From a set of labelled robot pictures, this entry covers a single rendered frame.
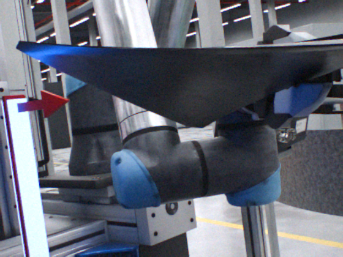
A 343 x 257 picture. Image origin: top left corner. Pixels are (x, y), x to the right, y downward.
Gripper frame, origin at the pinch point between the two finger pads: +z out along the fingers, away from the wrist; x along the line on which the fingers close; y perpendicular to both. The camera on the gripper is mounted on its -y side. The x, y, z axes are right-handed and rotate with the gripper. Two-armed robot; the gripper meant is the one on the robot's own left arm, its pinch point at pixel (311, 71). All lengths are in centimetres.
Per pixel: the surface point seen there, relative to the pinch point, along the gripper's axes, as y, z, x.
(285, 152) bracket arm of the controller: 20, -66, 13
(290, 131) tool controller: 19, -59, 8
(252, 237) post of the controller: 9, -52, 26
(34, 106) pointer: -21.7, -7.7, 2.1
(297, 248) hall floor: 117, -326, 109
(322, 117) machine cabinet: 378, -905, 34
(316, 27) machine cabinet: 370, -910, -132
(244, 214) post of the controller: 8, -52, 22
